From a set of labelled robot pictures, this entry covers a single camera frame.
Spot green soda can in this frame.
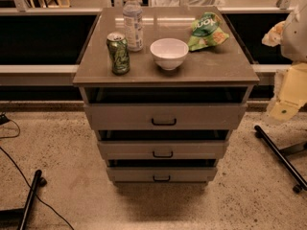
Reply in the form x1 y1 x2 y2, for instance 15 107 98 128
106 32 130 75

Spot black right stand leg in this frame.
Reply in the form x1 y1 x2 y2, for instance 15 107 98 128
254 126 307 194

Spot grey drawer cabinet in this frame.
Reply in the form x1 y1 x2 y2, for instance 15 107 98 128
72 5 260 187

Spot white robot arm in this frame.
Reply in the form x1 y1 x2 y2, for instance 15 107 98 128
262 0 307 123

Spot white ceramic bowl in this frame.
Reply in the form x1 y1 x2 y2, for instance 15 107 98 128
150 38 189 71

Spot grey drawer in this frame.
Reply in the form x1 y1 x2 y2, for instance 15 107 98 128
84 103 246 130
106 167 217 182
98 141 228 160

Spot grey top drawer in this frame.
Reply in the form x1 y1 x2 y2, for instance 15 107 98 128
84 103 246 130

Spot black floor cable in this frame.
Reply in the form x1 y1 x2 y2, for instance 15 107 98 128
0 112 76 230

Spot black stand leg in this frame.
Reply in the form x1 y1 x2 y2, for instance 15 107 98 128
254 126 307 194
0 170 44 230

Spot clear plastic water bottle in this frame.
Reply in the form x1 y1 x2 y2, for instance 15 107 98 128
123 0 143 52

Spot grey bottom drawer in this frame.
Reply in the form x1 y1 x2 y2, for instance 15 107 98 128
106 167 217 182

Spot green chip bag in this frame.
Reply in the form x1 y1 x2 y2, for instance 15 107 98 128
188 12 229 52

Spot black left stand leg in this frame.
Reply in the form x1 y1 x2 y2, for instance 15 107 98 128
0 170 44 230

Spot grey middle drawer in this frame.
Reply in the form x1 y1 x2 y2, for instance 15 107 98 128
98 141 228 160

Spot metal railing frame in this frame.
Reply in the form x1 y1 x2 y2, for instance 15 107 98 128
0 0 299 86

